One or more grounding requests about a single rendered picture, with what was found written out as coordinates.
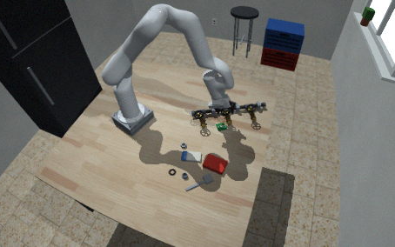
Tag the red rectangular block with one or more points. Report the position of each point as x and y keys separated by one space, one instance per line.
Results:
x=215 y=164

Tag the dark grey pipe with tee junction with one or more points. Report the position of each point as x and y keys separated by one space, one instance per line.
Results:
x=226 y=112

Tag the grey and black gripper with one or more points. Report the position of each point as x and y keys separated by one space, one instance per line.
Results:
x=227 y=102

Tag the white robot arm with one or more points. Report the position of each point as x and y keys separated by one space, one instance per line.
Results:
x=144 y=33

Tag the green tag with gold chain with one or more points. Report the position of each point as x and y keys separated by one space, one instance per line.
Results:
x=221 y=126

